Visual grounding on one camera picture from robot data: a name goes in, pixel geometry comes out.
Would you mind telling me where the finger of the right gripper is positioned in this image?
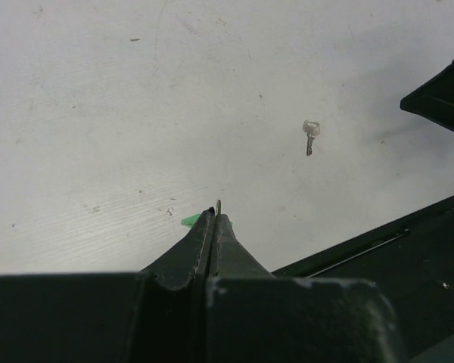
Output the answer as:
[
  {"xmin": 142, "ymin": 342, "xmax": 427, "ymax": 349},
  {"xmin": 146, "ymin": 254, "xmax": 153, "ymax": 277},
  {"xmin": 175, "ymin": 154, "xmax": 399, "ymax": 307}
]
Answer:
[{"xmin": 400, "ymin": 60, "xmax": 454, "ymax": 132}]

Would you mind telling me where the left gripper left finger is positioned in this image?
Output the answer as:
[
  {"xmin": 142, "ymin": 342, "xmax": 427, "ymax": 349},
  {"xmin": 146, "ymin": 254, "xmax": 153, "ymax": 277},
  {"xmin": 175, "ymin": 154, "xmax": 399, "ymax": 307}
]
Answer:
[{"xmin": 138, "ymin": 207, "xmax": 216, "ymax": 291}]

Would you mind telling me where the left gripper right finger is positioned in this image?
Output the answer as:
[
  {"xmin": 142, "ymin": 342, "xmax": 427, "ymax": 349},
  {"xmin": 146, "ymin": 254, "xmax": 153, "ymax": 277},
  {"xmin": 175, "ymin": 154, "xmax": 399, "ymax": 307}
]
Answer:
[{"xmin": 211, "ymin": 214, "xmax": 274, "ymax": 279}]

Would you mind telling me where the green key tag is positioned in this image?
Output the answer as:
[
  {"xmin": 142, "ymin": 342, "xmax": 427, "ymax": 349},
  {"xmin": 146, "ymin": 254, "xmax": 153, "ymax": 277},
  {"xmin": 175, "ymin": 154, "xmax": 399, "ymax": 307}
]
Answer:
[{"xmin": 181, "ymin": 213, "xmax": 216, "ymax": 228}]

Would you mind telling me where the metal keyring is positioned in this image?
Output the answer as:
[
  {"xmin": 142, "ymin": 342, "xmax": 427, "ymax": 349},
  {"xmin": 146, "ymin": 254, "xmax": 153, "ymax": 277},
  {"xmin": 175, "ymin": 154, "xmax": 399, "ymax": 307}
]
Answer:
[{"xmin": 216, "ymin": 200, "xmax": 222, "ymax": 217}]

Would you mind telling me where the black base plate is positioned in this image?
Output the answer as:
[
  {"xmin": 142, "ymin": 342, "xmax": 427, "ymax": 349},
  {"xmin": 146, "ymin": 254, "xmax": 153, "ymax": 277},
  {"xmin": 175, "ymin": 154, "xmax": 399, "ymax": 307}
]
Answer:
[{"xmin": 273, "ymin": 196, "xmax": 454, "ymax": 362}]

